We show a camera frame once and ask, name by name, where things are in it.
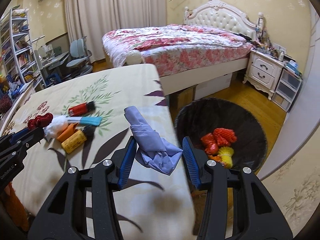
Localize white storage box under bed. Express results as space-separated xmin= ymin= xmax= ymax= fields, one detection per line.
xmin=194 ymin=73 xmax=232 ymax=100

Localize beige curtains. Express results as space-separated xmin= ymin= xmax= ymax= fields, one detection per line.
xmin=65 ymin=0 xmax=167 ymax=62

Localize black trash bin with bag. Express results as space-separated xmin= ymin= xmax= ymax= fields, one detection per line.
xmin=175 ymin=98 xmax=267 ymax=172

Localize pink floral quilt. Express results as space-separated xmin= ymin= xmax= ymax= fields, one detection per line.
xmin=102 ymin=24 xmax=253 ymax=76

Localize white paper ball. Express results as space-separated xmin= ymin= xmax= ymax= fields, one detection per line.
xmin=44 ymin=115 xmax=68 ymax=140

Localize red foam fruit net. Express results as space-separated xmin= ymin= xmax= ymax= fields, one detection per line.
xmin=201 ymin=128 xmax=238 ymax=155

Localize floral cream bedspread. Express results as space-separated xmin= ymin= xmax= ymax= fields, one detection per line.
xmin=7 ymin=64 xmax=195 ymax=239

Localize white ornate nightstand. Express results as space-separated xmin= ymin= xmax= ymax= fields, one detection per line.
xmin=242 ymin=49 xmax=284 ymax=101

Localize light blue desk chair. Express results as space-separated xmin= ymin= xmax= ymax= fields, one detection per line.
xmin=65 ymin=36 xmax=93 ymax=80

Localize white tufted headboard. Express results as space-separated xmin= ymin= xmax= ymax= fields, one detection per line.
xmin=184 ymin=0 xmax=257 ymax=40

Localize red label black-cap bottle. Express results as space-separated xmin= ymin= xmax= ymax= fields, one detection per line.
xmin=68 ymin=101 xmax=95 ymax=116

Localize large bed with white frame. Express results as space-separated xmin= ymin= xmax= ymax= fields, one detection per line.
xmin=102 ymin=0 xmax=257 ymax=95

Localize blue white packet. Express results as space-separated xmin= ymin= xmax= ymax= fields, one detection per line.
xmin=67 ymin=116 xmax=102 ymax=126

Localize study desk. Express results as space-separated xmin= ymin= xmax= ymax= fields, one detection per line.
xmin=34 ymin=44 xmax=69 ymax=79

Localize dark red foam net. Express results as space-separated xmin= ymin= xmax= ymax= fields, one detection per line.
xmin=27 ymin=113 xmax=53 ymax=131

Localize yellow label brown bottle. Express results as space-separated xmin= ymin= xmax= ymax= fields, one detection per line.
xmin=61 ymin=126 xmax=95 ymax=154

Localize lavender paper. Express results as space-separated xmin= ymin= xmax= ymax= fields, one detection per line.
xmin=124 ymin=106 xmax=183 ymax=176

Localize cardboard box under bed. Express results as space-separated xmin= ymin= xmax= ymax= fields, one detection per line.
xmin=169 ymin=86 xmax=196 ymax=110

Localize orange paper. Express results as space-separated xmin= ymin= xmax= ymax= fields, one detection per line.
xmin=57 ymin=123 xmax=78 ymax=142

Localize clear plastic drawer unit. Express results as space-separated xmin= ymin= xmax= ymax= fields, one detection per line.
xmin=272 ymin=67 xmax=303 ymax=113

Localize white bookshelf with books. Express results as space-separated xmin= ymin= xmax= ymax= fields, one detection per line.
xmin=1 ymin=5 xmax=46 ymax=90

